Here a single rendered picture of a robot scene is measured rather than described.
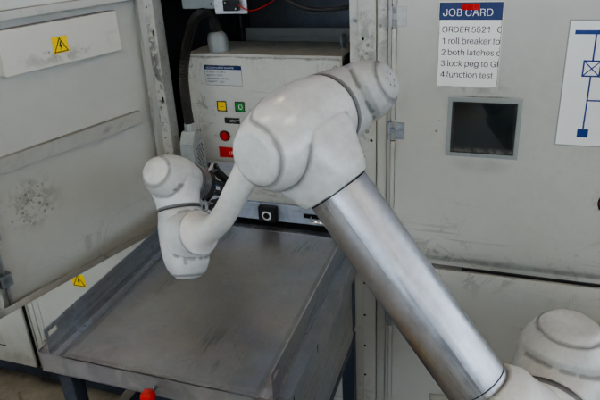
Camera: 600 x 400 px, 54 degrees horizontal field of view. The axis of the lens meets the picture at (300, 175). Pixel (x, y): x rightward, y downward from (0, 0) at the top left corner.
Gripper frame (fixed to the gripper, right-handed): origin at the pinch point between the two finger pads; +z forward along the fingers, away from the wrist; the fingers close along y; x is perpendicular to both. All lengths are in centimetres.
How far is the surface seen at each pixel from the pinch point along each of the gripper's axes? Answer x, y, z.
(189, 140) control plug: -14.3, -13.7, -1.4
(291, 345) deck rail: 33, 34, -31
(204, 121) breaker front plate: -14.2, -21.1, 6.5
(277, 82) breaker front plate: 10.7, -32.6, -0.2
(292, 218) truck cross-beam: 13.4, 5.4, 20.3
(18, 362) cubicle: -113, 78, 57
